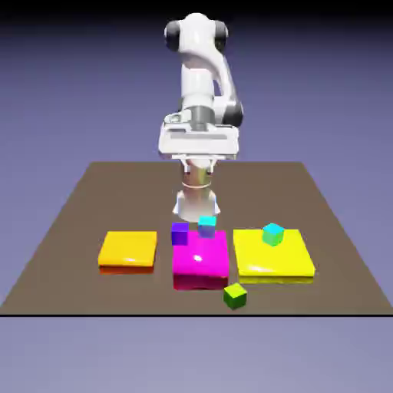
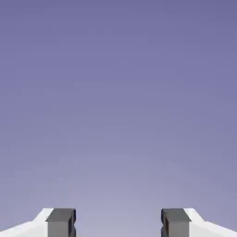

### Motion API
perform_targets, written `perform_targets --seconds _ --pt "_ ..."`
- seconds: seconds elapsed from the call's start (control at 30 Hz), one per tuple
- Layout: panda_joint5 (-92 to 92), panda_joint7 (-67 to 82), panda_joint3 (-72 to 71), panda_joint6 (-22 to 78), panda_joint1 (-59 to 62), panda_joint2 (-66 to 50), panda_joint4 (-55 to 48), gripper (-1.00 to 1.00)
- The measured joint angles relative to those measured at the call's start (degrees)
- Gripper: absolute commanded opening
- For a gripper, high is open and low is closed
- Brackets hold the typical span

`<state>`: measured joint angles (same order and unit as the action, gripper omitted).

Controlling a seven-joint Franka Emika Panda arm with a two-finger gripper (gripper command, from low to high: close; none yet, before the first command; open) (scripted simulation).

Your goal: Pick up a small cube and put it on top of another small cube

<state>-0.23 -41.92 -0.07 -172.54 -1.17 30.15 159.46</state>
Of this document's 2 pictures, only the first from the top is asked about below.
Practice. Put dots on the small cyan green cube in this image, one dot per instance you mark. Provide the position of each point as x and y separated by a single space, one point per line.
272 235

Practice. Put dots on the small cyan blue cube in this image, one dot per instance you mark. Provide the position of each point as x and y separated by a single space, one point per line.
207 226

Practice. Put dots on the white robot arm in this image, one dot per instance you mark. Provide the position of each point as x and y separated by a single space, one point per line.
196 61

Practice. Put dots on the large magenta box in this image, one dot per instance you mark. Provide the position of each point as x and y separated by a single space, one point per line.
201 264

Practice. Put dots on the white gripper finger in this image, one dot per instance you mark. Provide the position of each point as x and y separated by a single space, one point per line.
186 165
211 165

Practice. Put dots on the large yellow box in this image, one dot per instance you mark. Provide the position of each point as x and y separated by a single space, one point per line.
273 261

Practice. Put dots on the small purple cube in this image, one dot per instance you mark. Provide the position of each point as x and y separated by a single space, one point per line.
179 235

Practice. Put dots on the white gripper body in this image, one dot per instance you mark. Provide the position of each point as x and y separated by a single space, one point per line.
198 144

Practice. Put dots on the large orange box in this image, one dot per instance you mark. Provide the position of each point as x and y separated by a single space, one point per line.
127 250

